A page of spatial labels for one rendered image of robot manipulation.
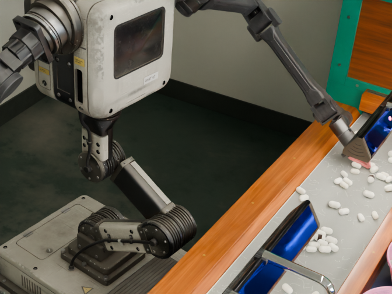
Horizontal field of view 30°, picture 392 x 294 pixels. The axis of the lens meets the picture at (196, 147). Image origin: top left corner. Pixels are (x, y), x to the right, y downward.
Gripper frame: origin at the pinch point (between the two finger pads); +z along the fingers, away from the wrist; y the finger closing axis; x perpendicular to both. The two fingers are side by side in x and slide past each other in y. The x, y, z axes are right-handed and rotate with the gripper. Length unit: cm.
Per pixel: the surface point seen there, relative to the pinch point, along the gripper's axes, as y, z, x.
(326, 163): -4.9, -8.9, 9.8
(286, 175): -24.2, -15.6, 12.6
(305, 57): 120, -40, 67
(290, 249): -93, -13, -29
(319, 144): 0.9, -15.1, 11.7
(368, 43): 36.1, -32.7, -9.1
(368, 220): -27.1, 9.4, -5.4
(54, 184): 5, -64, 154
